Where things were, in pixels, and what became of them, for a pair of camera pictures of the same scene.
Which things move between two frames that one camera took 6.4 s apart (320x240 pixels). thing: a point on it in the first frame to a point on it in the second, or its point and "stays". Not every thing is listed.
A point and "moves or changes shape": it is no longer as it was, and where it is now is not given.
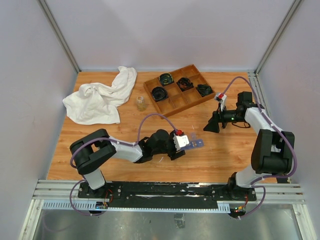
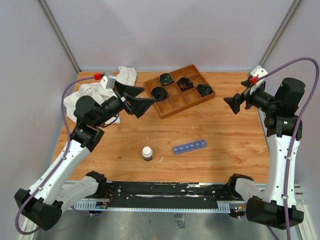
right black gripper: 217,117 to 235,102
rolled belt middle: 184,84 stays
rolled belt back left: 165,79 stays
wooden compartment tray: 178,90 stays
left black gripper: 174,155 to 137,105
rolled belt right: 204,89 stays
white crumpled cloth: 97,103 stays
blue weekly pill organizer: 194,143 moves or changes shape
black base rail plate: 166,196 stays
